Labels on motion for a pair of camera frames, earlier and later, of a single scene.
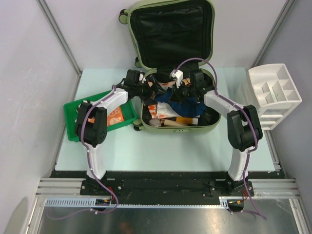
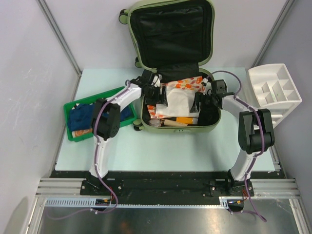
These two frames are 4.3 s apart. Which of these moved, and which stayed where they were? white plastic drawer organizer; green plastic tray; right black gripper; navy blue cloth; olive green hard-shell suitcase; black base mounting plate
Moved: navy blue cloth; right black gripper
Stayed: green plastic tray; black base mounting plate; olive green hard-shell suitcase; white plastic drawer organizer
